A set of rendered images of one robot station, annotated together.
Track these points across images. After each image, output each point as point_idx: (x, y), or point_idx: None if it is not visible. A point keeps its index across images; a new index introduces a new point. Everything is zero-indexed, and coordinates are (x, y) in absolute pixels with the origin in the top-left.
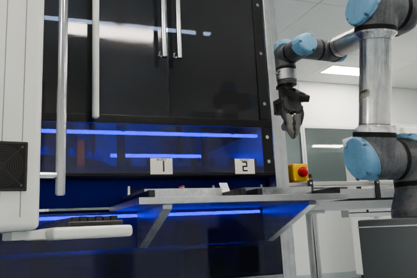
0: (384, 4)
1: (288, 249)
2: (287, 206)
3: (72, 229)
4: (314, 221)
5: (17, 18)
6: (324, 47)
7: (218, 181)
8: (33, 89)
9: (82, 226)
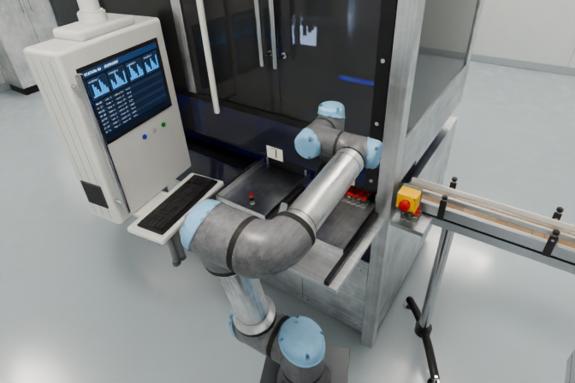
0: (195, 252)
1: (378, 252)
2: None
3: (133, 232)
4: (446, 232)
5: (67, 115)
6: (334, 153)
7: None
8: (91, 159)
9: (139, 232)
